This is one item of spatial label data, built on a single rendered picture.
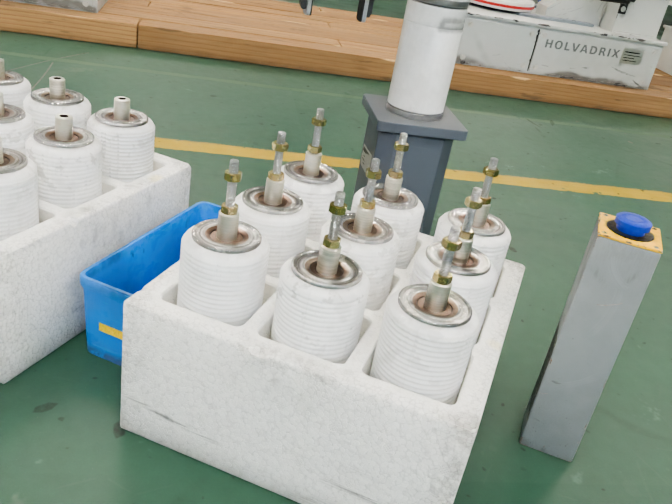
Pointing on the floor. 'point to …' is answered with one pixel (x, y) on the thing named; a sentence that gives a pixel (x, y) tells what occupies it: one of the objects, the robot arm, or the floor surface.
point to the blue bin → (132, 277)
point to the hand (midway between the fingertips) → (335, 6)
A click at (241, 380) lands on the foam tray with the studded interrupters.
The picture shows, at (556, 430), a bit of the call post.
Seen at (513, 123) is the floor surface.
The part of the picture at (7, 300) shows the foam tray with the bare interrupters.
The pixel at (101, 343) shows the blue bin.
